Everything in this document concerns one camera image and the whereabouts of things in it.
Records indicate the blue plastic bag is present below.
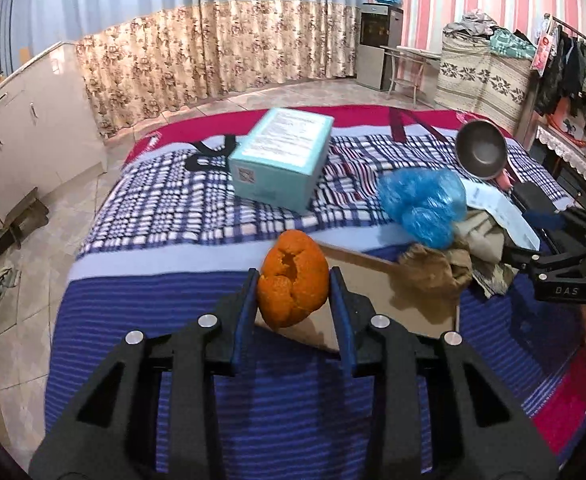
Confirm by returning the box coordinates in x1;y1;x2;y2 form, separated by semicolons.
378;168;467;250

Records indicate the black flat case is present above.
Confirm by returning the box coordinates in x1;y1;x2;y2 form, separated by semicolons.
510;182;566;240

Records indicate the beige crumpled cloth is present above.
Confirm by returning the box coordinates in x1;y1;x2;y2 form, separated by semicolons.
398;209;519;298

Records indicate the low tv stand with lace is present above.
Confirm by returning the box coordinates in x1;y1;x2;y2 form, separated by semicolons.
534;125;586;181

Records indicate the brown cardboard piece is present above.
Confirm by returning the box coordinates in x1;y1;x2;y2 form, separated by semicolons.
278;244;460;353

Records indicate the clothes rack with garments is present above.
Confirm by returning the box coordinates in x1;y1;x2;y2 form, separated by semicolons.
532;14;586;146

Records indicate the striped plaid blanket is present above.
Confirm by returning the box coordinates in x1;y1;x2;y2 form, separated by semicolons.
30;105;586;479

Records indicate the covered cabinet with cloth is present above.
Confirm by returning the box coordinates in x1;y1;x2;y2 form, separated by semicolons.
434;35;531;134

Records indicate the pile of clothes on cabinet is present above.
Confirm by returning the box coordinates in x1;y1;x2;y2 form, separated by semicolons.
443;9;536;61

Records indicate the small metal stool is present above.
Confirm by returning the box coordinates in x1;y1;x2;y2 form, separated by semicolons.
382;46;442;106

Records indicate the water dispenser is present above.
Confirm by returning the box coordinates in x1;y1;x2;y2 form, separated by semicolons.
356;0;404;91

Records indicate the white low cabinet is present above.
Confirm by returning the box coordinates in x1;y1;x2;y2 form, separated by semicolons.
0;42;107;228

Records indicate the teal cardboard box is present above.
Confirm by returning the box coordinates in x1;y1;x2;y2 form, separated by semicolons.
228;108;333;214

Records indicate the blue floral curtain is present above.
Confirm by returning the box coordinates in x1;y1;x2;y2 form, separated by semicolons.
0;0;363;138

